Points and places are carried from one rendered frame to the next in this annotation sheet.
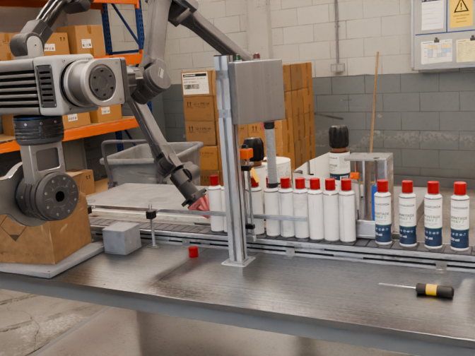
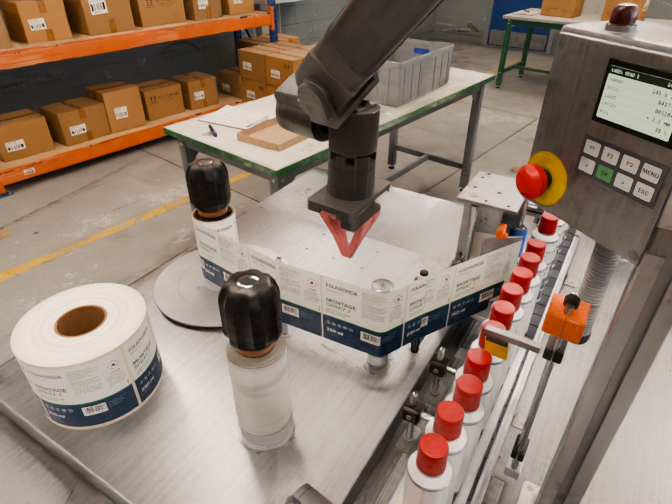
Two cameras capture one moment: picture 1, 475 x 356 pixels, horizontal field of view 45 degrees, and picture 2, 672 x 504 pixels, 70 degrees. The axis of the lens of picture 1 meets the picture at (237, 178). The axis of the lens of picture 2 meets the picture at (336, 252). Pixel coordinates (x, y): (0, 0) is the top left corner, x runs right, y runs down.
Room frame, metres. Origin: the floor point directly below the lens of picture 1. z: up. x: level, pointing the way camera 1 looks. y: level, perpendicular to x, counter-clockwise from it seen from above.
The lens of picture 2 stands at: (2.08, 0.41, 1.55)
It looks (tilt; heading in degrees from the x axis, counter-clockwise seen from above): 34 degrees down; 275
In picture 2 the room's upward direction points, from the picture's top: straight up
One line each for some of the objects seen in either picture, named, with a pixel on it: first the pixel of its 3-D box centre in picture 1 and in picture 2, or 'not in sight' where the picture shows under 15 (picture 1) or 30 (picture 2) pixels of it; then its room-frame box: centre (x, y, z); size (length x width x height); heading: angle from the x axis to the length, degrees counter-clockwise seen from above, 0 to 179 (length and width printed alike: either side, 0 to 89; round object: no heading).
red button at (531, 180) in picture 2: not in sight; (534, 180); (1.91, -0.08, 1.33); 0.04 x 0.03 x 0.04; 118
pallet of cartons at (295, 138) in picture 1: (251, 134); not in sight; (5.93, -0.18, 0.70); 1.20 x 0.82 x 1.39; 60
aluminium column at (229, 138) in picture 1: (231, 162); (622, 358); (1.80, 0.02, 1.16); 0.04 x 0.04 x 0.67; 63
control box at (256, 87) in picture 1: (252, 91); (633, 138); (1.83, -0.07, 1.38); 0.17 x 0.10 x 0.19; 118
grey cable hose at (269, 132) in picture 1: (271, 155); (597, 277); (1.79, -0.11, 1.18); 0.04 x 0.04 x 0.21
